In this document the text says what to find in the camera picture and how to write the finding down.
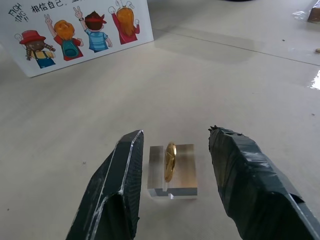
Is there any cartoon children picture board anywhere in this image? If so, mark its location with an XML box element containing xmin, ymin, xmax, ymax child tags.
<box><xmin>0</xmin><ymin>0</ymin><xmax>155</xmax><ymax>78</ymax></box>

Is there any gold coin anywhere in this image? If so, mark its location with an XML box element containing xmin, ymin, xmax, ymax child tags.
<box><xmin>163</xmin><ymin>141</ymin><xmax>178</xmax><ymax>183</ymax></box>

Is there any clear plastic wrap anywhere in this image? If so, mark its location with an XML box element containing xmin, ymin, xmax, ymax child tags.
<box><xmin>291</xmin><ymin>10</ymin><xmax>312</xmax><ymax>23</ymax></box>

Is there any brown wooden block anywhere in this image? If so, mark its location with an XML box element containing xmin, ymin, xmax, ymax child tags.
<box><xmin>307</xmin><ymin>6</ymin><xmax>320</xmax><ymax>25</ymax></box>

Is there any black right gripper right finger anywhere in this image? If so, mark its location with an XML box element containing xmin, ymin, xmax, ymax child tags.
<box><xmin>207</xmin><ymin>125</ymin><xmax>320</xmax><ymax>240</ymax></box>

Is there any clear acrylic coin stand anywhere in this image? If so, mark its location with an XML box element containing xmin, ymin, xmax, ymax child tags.
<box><xmin>148</xmin><ymin>143</ymin><xmax>200</xmax><ymax>201</ymax></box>

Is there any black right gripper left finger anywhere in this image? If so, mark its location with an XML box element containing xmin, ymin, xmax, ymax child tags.
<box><xmin>65</xmin><ymin>129</ymin><xmax>145</xmax><ymax>240</ymax></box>

